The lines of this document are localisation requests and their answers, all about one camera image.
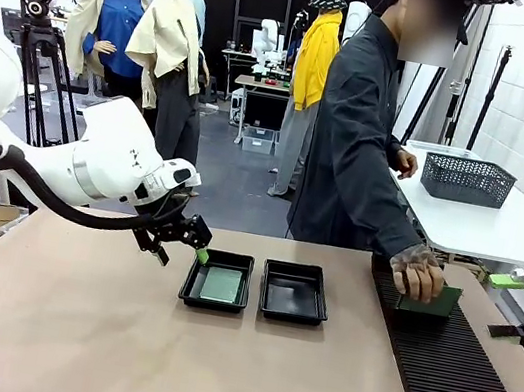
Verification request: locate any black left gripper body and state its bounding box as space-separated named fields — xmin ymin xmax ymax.
xmin=143 ymin=208 xmax=192 ymax=250

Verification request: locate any black ESD tray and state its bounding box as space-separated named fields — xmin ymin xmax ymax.
xmin=176 ymin=243 xmax=257 ymax=317
xmin=254 ymin=255 xmax=337 ymax=330

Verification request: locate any person's left forearm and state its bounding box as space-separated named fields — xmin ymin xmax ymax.
xmin=380 ymin=131 xmax=411 ymax=174

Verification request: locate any person's right forearm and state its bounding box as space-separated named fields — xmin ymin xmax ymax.
xmin=357 ymin=189 xmax=438 ymax=266

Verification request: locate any person's right hand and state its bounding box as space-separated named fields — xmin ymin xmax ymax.
xmin=383 ymin=239 xmax=452 ymax=308

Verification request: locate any person's left hand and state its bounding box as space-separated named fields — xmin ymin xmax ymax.
xmin=389 ymin=146 xmax=422 ymax=183

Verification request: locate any white side table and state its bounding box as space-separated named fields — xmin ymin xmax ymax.
xmin=372 ymin=136 xmax=524 ymax=284

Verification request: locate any black slotted board rack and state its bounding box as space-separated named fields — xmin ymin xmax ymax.
xmin=347 ymin=249 xmax=524 ymax=392

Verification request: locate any grey plastic mesh basket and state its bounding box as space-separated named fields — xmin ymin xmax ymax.
xmin=417 ymin=150 xmax=521 ymax=213

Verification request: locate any clear plastic storage bin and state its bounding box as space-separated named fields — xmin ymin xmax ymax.
xmin=239 ymin=124 xmax=283 ymax=158

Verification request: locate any clear plastic box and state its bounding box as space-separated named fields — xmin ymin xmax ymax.
xmin=404 ymin=137 xmax=484 ymax=165

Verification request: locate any background work table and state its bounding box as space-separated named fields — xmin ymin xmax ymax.
xmin=223 ymin=72 xmax=296 ymax=153

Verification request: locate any black tripod stand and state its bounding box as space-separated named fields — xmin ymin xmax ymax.
xmin=400 ymin=0 xmax=499 ymax=158

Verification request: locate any person in dark shirt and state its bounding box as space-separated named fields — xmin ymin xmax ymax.
xmin=283 ymin=0 xmax=478 ymax=265

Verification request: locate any mannequin in cream jacket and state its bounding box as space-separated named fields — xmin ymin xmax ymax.
xmin=106 ymin=0 xmax=226 ymax=168

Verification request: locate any thin black light stand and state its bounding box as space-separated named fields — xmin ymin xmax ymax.
xmin=465 ymin=40 xmax=516 ymax=157

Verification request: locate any mannequin with black hat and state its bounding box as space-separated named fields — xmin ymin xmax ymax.
xmin=54 ymin=0 xmax=160 ymax=110

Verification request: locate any mannequin in yellow hoodie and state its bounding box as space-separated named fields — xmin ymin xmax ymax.
xmin=264 ymin=0 xmax=351 ymax=205

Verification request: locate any white oval device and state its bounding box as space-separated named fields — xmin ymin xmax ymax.
xmin=340 ymin=0 xmax=376 ymax=53

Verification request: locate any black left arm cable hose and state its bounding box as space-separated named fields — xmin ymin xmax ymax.
xmin=0 ymin=143 xmax=205 ymax=246

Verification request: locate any black camera tripod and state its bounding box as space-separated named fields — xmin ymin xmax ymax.
xmin=0 ymin=21 xmax=98 ymax=154

